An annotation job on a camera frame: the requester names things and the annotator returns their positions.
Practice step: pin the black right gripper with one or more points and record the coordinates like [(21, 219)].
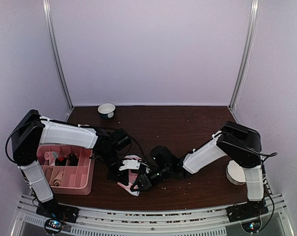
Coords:
[(145, 181)]

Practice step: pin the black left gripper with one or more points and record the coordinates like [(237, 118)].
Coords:
[(119, 177)]

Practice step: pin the pink sock with teal patches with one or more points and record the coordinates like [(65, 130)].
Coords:
[(132, 176)]

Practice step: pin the brown beige argyle sock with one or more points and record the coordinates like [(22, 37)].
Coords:
[(70, 160)]

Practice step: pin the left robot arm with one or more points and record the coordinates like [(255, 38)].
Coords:
[(34, 131)]

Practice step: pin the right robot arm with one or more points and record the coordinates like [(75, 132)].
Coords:
[(242, 144)]

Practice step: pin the pink plastic organizer tray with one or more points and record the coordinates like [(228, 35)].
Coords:
[(76, 180)]

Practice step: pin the dark blue white bowl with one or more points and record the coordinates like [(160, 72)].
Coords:
[(106, 110)]

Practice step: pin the white paper-lined bowl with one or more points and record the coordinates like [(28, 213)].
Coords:
[(235, 173)]

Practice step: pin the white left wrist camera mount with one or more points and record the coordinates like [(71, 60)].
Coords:
[(129, 164)]

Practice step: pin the aluminium front rail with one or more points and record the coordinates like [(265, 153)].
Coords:
[(211, 221)]

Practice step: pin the grey aluminium frame post right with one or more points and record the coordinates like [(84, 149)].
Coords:
[(244, 62)]

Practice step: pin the grey aluminium frame post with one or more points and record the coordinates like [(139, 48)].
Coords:
[(56, 57), (244, 62)]

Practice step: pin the grey aluminium frame post left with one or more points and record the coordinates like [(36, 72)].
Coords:
[(56, 57)]

